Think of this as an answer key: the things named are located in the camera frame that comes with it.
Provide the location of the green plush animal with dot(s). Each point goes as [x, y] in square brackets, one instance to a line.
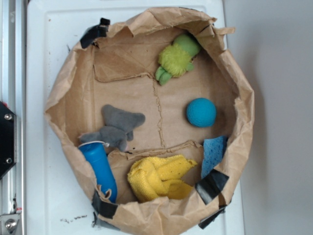
[176, 59]

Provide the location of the brown paper bag bin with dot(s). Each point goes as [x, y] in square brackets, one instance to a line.
[119, 70]

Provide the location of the grey plush elephant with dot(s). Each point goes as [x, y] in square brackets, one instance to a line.
[118, 129]

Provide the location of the blue foam ball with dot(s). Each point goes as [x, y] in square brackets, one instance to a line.
[201, 112]

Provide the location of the yellow cloth rag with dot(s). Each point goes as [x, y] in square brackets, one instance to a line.
[154, 177]

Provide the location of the blue sponge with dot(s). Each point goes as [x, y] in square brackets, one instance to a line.
[213, 153]

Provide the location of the blue plastic bottle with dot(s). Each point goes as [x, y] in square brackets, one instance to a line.
[95, 154]

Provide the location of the black tape strip right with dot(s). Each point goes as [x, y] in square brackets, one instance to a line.
[211, 185]

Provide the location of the black tape strip top-left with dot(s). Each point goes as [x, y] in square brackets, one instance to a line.
[94, 32]

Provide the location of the black tape strip bottom-left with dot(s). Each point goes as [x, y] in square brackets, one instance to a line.
[103, 208]

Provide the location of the black tape strip bottom-right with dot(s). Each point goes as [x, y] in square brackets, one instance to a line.
[207, 221]

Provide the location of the black mounting plate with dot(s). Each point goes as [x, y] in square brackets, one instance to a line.
[7, 139]

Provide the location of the aluminium frame rail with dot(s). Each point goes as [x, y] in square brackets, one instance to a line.
[12, 93]

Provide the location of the metal corner bracket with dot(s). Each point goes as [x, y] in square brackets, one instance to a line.
[10, 224]

